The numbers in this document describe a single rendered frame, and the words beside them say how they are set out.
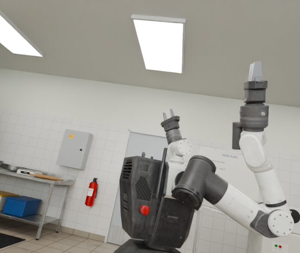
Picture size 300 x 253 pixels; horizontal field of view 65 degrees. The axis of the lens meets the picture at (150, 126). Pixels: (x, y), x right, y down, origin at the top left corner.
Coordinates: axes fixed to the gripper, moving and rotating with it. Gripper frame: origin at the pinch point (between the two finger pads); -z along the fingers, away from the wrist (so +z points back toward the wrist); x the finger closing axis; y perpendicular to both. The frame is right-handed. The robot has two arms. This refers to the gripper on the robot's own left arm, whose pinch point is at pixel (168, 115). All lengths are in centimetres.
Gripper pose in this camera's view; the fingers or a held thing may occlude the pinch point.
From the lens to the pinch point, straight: 143.8
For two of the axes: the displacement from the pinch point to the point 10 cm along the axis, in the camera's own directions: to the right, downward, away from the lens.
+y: -6.3, -1.7, -7.5
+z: 1.9, 9.1, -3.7
